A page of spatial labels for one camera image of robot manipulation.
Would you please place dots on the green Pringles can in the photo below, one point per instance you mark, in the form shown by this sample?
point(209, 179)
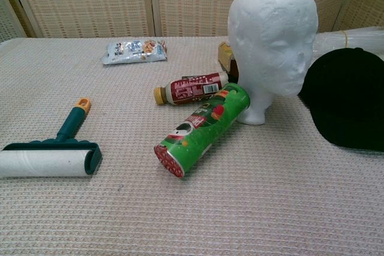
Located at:
point(201, 130)

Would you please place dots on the beige woven tablecloth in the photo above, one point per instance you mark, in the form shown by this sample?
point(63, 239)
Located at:
point(90, 223)

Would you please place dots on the yellow tea bottle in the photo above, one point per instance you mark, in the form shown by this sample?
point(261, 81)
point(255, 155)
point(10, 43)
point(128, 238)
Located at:
point(225, 53)

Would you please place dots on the black cap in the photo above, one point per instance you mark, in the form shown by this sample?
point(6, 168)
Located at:
point(345, 97)

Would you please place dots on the teal lint roller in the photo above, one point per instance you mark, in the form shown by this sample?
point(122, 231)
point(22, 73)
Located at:
point(45, 163)

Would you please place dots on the white foam mannequin head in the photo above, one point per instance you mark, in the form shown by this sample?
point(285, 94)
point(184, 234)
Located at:
point(270, 34)

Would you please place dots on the clear plastic bag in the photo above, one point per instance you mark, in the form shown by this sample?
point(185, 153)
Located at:
point(354, 38)

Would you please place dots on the woven folding screen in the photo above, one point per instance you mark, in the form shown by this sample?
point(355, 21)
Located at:
point(90, 1)

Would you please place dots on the white blue snack bag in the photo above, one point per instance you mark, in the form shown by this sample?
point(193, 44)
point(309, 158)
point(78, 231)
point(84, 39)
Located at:
point(135, 52)

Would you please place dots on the red label drink bottle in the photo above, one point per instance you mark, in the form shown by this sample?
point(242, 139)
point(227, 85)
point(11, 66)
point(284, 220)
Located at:
point(192, 89)

